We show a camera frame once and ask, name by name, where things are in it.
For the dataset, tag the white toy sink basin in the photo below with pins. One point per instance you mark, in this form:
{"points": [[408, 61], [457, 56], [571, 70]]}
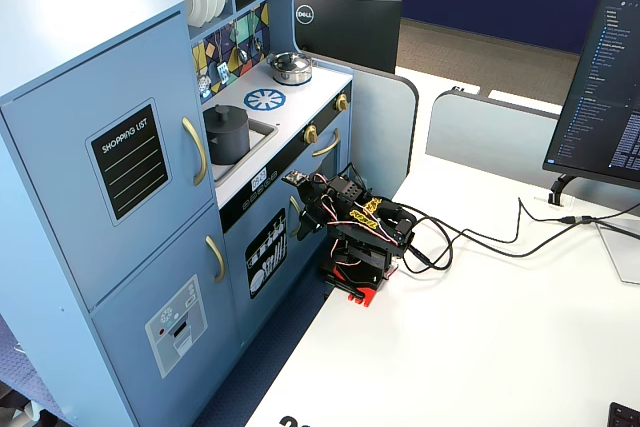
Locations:
{"points": [[255, 139]]}

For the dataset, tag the hanging toy ladle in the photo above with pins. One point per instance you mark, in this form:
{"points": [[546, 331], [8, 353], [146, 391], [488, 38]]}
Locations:
{"points": [[242, 52]]}

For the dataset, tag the black table clamp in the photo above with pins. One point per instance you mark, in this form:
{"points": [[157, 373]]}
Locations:
{"points": [[345, 287]]}

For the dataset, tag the blue toy kitchen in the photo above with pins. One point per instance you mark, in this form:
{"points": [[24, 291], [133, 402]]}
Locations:
{"points": [[100, 172]]}

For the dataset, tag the gray desk divider panel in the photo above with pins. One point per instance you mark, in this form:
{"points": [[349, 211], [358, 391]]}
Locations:
{"points": [[490, 137]]}

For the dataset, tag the red robot base mount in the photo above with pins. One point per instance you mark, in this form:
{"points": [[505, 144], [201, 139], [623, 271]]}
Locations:
{"points": [[367, 292]]}

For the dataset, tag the gray divider with dark edge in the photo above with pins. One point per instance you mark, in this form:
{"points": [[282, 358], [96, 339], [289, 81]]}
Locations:
{"points": [[382, 127]]}

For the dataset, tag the black Dell monitor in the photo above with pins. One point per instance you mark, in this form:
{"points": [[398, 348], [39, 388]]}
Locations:
{"points": [[350, 29]]}

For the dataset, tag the silver pot glass lid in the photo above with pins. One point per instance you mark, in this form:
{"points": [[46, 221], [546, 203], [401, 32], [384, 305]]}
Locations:
{"points": [[287, 61]]}

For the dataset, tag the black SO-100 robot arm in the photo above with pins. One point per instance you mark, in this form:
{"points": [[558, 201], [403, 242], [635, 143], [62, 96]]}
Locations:
{"points": [[372, 234]]}

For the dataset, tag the hanging toy spatula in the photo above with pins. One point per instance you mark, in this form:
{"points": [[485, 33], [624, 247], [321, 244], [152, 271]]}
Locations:
{"points": [[223, 69]]}

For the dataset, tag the silver toy pot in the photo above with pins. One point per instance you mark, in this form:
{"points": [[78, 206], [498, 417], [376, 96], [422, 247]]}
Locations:
{"points": [[292, 76]]}

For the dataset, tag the small gripper camera board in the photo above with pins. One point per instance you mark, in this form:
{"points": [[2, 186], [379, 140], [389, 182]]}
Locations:
{"points": [[294, 178]]}

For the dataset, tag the dark gray toy pot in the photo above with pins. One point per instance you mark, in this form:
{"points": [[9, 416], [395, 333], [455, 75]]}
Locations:
{"points": [[229, 144]]}

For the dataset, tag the gold stove knob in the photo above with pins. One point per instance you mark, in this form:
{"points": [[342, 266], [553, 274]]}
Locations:
{"points": [[342, 102], [310, 134]]}

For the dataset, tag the dark gray pot lid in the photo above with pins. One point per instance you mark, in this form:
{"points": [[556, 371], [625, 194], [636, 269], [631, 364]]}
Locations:
{"points": [[225, 118]]}

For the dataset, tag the hanging toy spoon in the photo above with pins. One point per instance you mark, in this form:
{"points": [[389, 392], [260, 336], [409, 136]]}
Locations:
{"points": [[257, 41]]}

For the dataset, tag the black keyboard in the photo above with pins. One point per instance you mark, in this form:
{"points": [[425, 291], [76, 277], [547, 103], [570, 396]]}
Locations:
{"points": [[625, 416]]}

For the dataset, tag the hanging toy strainer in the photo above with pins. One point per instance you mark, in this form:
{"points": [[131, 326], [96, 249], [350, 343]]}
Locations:
{"points": [[203, 82]]}

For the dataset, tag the monitor showing code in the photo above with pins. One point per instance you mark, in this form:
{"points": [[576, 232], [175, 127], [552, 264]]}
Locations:
{"points": [[600, 87]]}

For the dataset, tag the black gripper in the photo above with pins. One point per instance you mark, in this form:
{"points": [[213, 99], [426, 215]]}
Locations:
{"points": [[311, 210]]}

